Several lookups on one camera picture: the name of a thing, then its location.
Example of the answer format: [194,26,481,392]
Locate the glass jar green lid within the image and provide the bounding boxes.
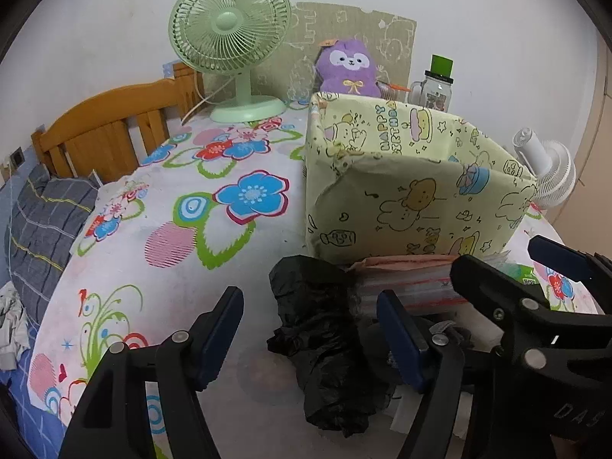
[408,55,453,112]

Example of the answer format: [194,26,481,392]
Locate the green tissue pack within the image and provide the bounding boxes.
[505,263,539,285]

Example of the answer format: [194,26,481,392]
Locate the clear zip bags stack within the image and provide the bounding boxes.
[345,255,467,317]

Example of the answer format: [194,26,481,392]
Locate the floral tablecloth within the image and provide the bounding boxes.
[27,109,596,458]

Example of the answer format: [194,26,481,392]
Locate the cardboard cartoon panel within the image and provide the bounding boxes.
[251,2,417,104]

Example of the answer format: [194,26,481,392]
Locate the grey plaid pillow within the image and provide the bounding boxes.
[4,164,101,326]

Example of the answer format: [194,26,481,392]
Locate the green desk fan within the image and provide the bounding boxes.
[168,0,291,123]

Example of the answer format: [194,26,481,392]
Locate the purple plush toy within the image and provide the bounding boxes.
[315,39,381,98]

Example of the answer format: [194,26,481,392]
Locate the yellow cartoon fabric box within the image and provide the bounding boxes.
[305,92,537,264]

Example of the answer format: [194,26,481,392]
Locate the toothpick jar orange lid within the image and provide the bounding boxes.
[378,81,411,103]

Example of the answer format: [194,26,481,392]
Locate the wall socket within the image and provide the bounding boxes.
[10,147,25,169]

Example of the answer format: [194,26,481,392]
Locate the white standing fan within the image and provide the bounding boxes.
[513,127,577,210]

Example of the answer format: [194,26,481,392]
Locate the black plastic bag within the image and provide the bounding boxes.
[267,255,399,437]

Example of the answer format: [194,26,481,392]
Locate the crumpled white clothes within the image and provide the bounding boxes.
[0,281,30,371]

